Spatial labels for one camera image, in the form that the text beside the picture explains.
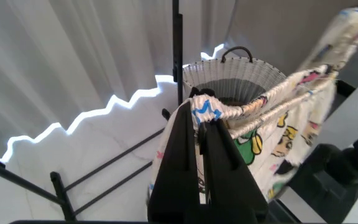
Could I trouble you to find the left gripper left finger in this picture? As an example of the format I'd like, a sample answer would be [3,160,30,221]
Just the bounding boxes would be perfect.
[147,101,205,223]

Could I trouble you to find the cream printed garment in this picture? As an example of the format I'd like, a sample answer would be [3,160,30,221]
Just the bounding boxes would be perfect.
[149,4,358,205]

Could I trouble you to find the black clothes rack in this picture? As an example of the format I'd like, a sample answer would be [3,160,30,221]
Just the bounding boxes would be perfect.
[0,0,185,222]

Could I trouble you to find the white laundry basket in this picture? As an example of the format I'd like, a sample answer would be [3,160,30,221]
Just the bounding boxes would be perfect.
[181,45,287,108]

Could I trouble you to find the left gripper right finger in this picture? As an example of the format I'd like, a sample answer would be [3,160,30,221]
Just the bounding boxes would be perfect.
[197,119,269,223]

